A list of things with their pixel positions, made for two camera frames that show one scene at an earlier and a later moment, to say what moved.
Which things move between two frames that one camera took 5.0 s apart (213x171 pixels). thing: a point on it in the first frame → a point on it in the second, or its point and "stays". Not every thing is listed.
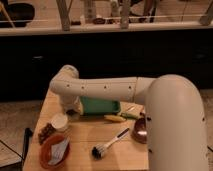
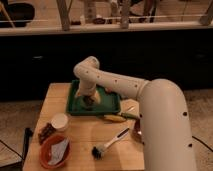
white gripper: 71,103 → 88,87
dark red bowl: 140,131 stays
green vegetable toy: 134,116 stays
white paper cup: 59,122 stays
